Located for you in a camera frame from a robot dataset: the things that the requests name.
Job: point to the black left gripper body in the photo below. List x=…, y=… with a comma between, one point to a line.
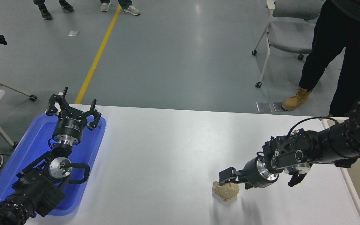
x=69, y=126

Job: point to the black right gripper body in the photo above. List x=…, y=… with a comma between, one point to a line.
x=251, y=175

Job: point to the tan paper ball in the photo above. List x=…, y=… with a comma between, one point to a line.
x=227, y=191

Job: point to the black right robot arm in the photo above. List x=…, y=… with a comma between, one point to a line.
x=330, y=143

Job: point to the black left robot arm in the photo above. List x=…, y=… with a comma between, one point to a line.
x=36, y=187

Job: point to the blue plastic tray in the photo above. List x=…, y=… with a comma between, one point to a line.
x=27, y=147

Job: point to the white-framed wheeled chair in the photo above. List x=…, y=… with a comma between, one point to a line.
x=2, y=83

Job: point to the metal floor plate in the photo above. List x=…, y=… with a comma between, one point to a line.
x=264, y=107
x=277, y=107

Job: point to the grey wheeled chair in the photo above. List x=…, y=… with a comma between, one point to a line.
x=287, y=37

